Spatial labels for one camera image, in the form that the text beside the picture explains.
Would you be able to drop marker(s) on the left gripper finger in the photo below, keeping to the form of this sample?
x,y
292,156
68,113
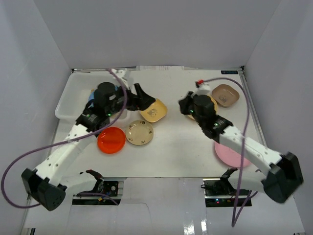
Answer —
x,y
145,103
142,96

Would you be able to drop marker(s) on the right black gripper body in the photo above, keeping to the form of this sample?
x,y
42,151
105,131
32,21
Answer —
x,y
192,109

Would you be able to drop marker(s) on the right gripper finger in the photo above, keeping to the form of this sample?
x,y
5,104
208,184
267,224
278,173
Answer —
x,y
184,105
190,95

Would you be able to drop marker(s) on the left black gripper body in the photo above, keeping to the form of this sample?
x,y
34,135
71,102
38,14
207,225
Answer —
x,y
133,99

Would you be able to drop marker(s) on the tan round plate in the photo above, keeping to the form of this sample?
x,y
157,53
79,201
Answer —
x,y
215,106

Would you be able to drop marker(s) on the yellow square panda dish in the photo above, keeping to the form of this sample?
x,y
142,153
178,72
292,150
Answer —
x,y
155,111

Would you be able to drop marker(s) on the brown square dish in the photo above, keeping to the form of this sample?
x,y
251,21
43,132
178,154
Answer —
x,y
225,95

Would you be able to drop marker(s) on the pink round plate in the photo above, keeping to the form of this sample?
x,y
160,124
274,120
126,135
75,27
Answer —
x,y
227,155

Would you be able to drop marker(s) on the blue round plate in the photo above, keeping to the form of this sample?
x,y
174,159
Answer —
x,y
90,99

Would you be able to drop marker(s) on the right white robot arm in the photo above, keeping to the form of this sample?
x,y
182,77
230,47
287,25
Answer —
x,y
279,175

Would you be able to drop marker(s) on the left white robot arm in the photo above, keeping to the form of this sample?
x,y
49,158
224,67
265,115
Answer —
x,y
44,182

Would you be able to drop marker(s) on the white plastic bin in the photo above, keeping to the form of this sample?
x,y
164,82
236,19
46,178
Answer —
x,y
77,91

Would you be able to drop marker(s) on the paper sheet at back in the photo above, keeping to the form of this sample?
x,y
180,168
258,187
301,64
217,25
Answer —
x,y
160,68

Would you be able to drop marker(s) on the beige patterned small plate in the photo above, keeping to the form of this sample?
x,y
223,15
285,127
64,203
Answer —
x,y
139,132

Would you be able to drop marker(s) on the dark table label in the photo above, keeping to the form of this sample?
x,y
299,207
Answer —
x,y
229,72

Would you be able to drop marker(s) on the orange round plate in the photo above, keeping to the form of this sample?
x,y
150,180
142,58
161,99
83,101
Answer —
x,y
111,140

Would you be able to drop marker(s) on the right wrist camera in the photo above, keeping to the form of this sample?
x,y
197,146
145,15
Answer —
x,y
203,88

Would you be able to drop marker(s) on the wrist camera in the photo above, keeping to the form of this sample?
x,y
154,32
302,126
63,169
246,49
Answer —
x,y
203,88
124,75

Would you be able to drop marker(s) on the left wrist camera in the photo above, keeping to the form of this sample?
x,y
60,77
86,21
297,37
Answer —
x,y
124,75

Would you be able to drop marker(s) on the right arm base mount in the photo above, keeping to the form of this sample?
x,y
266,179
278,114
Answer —
x,y
218,194

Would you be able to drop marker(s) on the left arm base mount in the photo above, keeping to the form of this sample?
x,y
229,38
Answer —
x,y
105,194

